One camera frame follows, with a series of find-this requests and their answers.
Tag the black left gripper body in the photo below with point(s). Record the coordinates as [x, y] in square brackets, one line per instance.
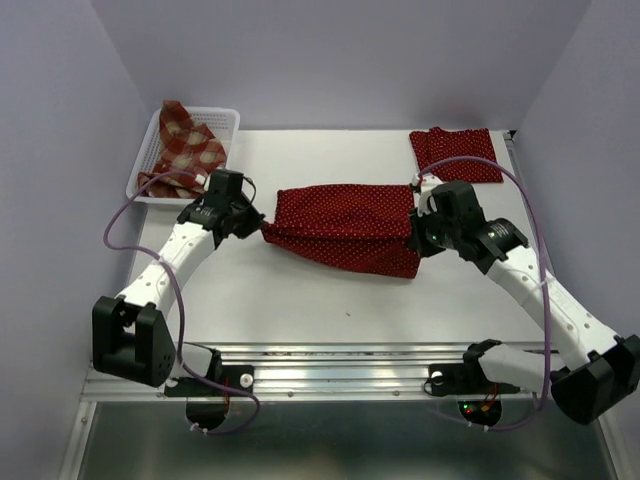
[246, 217]

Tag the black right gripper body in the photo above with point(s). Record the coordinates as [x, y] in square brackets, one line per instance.
[432, 234]

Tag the red polka dot skirt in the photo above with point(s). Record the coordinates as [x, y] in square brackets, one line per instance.
[353, 227]
[437, 144]

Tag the white plastic basket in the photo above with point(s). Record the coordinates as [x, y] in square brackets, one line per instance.
[224, 124]

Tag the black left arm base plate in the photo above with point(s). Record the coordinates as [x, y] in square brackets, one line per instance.
[239, 377]

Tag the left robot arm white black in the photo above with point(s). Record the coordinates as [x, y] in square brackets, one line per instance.
[138, 334]

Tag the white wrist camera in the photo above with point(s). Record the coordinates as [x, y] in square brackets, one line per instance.
[200, 179]
[422, 186]

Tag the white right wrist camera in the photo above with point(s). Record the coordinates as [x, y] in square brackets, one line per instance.
[422, 186]

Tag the red patterned skirt in basket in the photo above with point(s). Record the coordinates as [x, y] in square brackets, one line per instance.
[188, 147]

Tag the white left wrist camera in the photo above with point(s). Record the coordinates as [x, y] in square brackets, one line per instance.
[200, 179]

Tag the aluminium rail frame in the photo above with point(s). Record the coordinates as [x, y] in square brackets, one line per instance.
[340, 360]

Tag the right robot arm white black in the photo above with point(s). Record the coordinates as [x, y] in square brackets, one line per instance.
[586, 367]

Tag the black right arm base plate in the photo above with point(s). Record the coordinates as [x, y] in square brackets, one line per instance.
[461, 379]

